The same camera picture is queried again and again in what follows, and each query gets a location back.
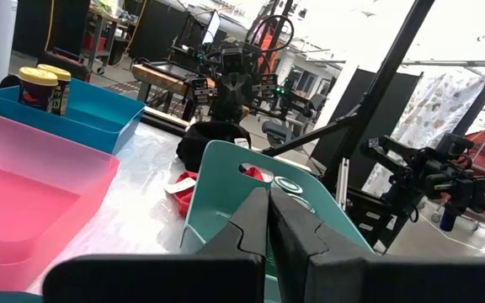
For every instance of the yellow-lid spice jar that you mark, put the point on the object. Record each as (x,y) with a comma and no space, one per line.
(36,90)
(62,97)

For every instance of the black partition panel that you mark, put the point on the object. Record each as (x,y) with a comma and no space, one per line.
(352,139)

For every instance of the white patterned sheet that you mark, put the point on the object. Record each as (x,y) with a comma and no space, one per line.
(436,105)

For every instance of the white table cover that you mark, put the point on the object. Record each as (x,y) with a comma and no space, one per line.
(141,202)

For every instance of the black cloth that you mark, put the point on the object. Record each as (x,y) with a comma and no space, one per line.
(209,139)

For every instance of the black background robot arm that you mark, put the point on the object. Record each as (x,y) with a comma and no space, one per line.
(436,181)

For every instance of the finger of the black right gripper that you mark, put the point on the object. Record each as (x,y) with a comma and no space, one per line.
(204,90)
(264,86)

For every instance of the wooden background workbench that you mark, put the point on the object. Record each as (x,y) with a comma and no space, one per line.
(158,78)

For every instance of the red cloth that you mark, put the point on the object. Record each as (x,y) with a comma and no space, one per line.
(185,200)

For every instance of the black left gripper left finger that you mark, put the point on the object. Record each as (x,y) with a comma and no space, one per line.
(154,278)

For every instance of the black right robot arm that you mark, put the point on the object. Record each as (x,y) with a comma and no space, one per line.
(297,103)

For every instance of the white tower fan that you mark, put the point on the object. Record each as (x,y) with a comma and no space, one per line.
(4,42)

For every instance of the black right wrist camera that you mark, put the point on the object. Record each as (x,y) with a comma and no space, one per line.
(234,61)

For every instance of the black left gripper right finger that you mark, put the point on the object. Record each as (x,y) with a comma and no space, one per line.
(352,278)

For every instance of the pink plastic tray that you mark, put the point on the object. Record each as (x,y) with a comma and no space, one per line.
(28,202)

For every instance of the green-lid spice jar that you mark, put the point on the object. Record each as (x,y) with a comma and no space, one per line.
(305,204)
(288,185)

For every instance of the teal plastic bin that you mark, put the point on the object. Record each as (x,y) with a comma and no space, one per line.
(221,198)

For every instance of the blue plastic tray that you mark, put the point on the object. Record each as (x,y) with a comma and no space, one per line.
(95,122)

